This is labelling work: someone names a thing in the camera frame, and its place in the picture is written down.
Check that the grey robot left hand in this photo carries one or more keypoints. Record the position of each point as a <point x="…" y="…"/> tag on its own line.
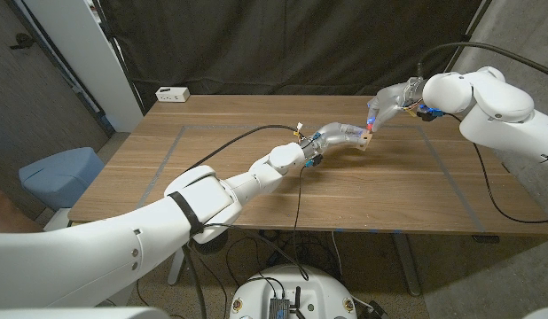
<point x="336" y="134"/>

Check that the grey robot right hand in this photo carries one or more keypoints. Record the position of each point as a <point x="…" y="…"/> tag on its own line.
<point x="393" y="99"/>

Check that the wooden block with holes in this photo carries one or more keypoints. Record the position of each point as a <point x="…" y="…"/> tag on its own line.
<point x="365" y="141"/>

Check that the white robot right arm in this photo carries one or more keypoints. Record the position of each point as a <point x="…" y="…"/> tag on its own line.
<point x="500" y="115"/>

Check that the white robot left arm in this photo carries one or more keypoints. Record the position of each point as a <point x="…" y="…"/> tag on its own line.
<point x="123" y="252"/>

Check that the black backdrop stand pole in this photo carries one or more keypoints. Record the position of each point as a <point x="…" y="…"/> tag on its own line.
<point x="471" y="28"/>
<point x="116" y="51"/>

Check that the black backdrop curtain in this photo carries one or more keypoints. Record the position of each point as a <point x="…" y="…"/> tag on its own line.
<point x="278" y="44"/>

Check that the grey table leg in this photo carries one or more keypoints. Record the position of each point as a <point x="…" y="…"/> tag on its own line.
<point x="407" y="266"/>
<point x="175" y="270"/>

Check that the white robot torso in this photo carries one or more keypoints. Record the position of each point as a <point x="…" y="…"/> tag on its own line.
<point x="296" y="283"/>

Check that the round black floor fan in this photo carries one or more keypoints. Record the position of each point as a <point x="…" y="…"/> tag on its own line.
<point x="216" y="246"/>

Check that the white power strip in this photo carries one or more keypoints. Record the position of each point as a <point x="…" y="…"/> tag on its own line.
<point x="172" y="94"/>

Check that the black antenna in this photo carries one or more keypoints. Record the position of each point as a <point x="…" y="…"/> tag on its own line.
<point x="296" y="301"/>

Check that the grey electronics box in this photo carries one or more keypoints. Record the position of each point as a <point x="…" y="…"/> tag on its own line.
<point x="278" y="309"/>

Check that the blue-grey stool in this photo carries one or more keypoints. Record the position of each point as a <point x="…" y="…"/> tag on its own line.
<point x="61" y="177"/>

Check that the person's bare leg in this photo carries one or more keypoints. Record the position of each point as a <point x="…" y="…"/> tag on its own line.
<point x="8" y="215"/>

